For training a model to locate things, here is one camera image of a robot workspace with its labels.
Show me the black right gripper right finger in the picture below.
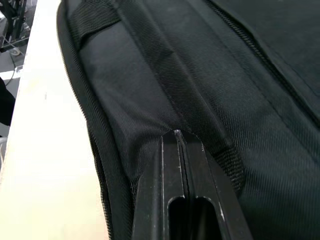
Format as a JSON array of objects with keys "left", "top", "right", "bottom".
[{"left": 180, "top": 129, "right": 253, "bottom": 240}]

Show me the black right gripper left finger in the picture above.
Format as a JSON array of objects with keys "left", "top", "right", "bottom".
[{"left": 131, "top": 130, "right": 187, "bottom": 240}]

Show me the black fabric laptop bag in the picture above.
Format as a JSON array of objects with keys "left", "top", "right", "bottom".
[{"left": 56, "top": 0, "right": 320, "bottom": 240}]

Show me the black clothed bystander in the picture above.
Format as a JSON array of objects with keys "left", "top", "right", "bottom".
[{"left": 0, "top": 76, "right": 16, "bottom": 127}]

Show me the black metal frame rack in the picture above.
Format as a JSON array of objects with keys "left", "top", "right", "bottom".
[{"left": 0, "top": 0, "right": 33, "bottom": 53}]

